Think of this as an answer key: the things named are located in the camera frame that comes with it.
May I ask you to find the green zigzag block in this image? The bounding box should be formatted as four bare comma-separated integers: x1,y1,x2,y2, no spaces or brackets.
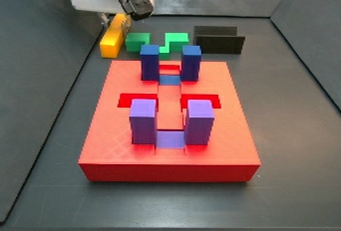
125,32,188,60

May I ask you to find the purple U block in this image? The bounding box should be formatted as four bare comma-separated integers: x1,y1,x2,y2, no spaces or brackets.
129,99,213,149

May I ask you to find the red slotted board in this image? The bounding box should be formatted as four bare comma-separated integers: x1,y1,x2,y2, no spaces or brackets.
78,61,260,182

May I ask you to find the long yellow block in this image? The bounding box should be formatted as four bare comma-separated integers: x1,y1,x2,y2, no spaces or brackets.
100,14,131,59

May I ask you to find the dark blue U block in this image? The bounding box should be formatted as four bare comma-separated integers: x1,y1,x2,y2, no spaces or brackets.
140,45,200,86

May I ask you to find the black angle bracket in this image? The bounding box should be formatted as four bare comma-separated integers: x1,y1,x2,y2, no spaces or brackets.
192,26,244,55

